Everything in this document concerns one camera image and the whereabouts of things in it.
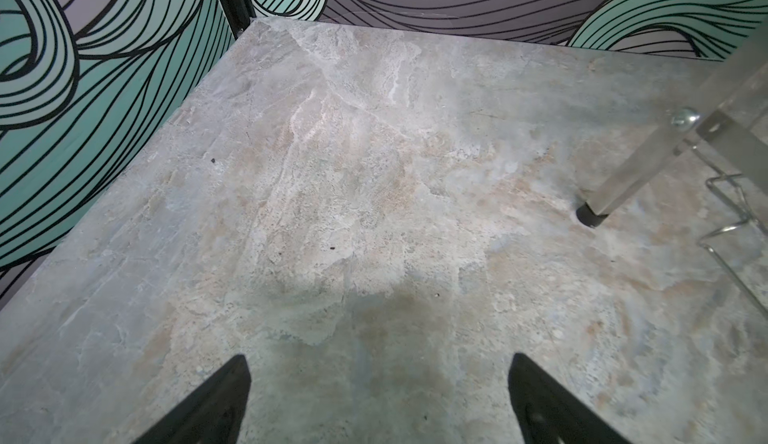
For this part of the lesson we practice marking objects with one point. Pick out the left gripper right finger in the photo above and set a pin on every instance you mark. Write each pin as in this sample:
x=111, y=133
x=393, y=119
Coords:
x=548, y=413

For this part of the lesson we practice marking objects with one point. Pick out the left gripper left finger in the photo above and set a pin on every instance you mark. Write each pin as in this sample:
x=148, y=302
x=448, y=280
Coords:
x=212, y=413

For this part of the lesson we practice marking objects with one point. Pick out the steel wire dish rack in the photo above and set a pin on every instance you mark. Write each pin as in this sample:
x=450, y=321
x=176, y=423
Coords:
x=716, y=125

